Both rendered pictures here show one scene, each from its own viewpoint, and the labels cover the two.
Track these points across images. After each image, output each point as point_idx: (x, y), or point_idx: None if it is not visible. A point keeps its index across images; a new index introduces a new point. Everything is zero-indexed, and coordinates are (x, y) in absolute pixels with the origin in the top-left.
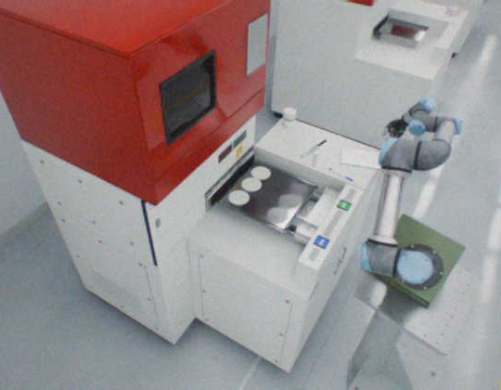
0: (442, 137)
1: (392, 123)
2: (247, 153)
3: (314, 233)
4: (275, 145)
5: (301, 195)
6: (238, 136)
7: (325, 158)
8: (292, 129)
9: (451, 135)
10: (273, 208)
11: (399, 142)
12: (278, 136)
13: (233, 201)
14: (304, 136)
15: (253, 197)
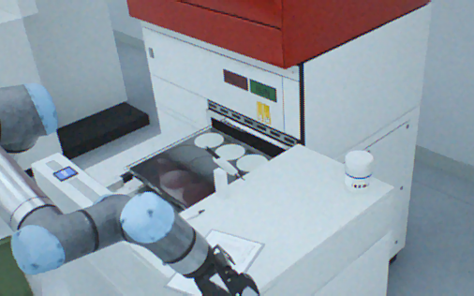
0: None
1: (214, 251)
2: (281, 136)
3: (84, 172)
4: (294, 163)
5: (182, 193)
6: (259, 82)
7: (236, 214)
8: (341, 189)
9: None
10: (171, 164)
11: (15, 85)
12: (321, 170)
13: (202, 135)
14: (312, 200)
15: (202, 151)
